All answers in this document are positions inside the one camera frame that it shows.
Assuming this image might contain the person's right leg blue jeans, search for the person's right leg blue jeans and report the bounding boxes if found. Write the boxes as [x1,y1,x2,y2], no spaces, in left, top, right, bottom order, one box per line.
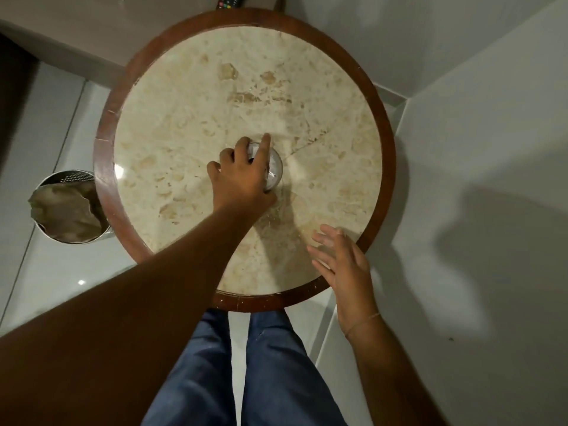
[241,309,348,426]

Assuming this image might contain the crumpled plastic bin liner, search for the crumpled plastic bin liner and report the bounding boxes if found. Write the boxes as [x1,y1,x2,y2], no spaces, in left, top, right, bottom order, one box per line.
[28,180,110,243]

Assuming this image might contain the thin string bracelet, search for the thin string bracelet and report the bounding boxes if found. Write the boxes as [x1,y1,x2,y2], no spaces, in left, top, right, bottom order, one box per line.
[343,312,383,340]

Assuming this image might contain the round marble table wooden rim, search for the round marble table wooden rim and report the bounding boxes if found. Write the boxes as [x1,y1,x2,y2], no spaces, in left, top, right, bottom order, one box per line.
[93,8,397,314]

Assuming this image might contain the person's left hand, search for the person's left hand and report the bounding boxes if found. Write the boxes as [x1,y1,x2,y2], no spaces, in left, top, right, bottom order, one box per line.
[206,132,277,214]

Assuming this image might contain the person's right forearm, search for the person's right forearm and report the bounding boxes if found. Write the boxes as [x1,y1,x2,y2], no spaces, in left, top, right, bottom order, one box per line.
[344,315,450,426]

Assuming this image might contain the person's leg blue jeans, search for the person's leg blue jeans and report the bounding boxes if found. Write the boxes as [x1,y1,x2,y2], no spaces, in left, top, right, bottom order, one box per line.
[141,308,238,426]
[241,309,348,426]

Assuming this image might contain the person's right hand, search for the person's right hand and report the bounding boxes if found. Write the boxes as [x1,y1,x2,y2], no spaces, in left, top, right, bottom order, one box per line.
[306,223,382,337]

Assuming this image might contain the dark brown wooden panel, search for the dark brown wooden panel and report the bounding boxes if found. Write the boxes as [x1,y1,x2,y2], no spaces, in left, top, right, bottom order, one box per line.
[0,34,40,170]

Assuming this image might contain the person's left leg blue jeans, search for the person's left leg blue jeans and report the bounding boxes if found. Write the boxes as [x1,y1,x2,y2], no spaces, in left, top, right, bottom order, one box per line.
[141,308,238,426]

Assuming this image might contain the perforated metal waste bin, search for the perforated metal waste bin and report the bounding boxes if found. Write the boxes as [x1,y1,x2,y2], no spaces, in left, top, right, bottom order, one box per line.
[28,169,117,245]

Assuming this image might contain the person's left forearm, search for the person's left forearm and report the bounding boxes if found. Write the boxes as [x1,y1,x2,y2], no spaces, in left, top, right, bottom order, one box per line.
[0,200,278,426]

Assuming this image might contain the clear drinking glass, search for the clear drinking glass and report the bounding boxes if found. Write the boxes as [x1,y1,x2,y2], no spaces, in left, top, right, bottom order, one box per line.
[246,141,284,194]

